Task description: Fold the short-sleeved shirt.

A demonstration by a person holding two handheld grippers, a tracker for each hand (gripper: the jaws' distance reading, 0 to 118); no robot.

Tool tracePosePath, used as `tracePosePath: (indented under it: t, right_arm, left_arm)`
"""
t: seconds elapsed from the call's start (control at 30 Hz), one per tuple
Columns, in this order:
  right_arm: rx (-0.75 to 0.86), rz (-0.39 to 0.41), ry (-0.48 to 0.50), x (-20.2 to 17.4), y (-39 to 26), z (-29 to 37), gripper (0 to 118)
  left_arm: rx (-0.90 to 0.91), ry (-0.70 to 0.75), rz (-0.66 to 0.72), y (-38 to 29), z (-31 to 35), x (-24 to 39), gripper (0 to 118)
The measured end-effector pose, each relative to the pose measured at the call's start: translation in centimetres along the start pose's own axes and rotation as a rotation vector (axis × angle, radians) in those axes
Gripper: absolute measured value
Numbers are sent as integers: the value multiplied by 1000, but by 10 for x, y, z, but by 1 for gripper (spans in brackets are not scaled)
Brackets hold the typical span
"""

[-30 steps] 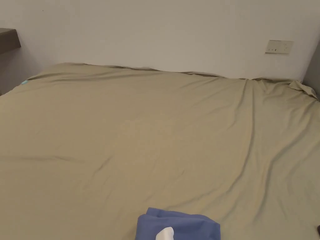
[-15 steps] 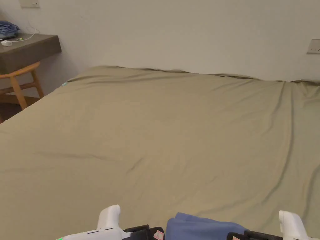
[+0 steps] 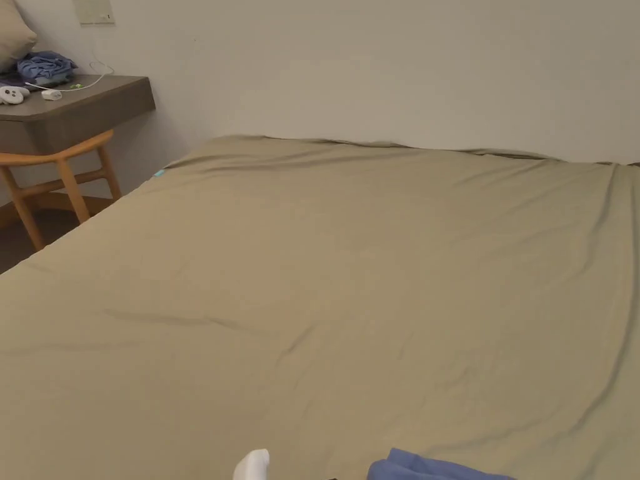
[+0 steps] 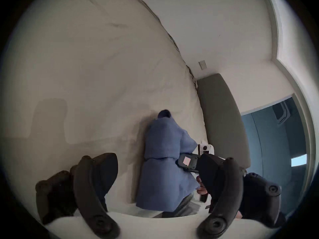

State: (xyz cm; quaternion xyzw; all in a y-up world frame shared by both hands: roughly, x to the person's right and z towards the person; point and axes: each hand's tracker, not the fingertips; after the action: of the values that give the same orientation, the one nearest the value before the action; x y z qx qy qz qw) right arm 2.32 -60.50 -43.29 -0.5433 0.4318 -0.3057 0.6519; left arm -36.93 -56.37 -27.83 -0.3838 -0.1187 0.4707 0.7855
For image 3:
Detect blue folded clothes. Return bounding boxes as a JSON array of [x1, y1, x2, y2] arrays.
[[17, 52, 79, 86]]

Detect white wall switch panel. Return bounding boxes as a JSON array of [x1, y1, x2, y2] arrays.
[[73, 0, 117, 28]]

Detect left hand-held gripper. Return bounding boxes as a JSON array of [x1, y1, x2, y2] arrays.
[[231, 448, 271, 480]]

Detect grey wall-mounted desk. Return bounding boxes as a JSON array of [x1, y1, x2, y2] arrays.
[[0, 74, 157, 157]]

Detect beige pillow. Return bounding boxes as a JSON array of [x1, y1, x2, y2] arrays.
[[0, 0, 39, 74]]

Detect white hand controller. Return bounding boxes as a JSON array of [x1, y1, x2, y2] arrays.
[[0, 86, 31, 106]]

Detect blue garment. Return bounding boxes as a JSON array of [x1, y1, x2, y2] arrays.
[[368, 447, 518, 480]]

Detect white charger with cable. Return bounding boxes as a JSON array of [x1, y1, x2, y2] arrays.
[[24, 61, 115, 101]]

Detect bed with beige sheet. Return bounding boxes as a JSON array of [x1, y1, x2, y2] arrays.
[[0, 134, 640, 480]]

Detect wooden chair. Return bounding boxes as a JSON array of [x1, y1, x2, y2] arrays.
[[0, 129, 123, 252]]

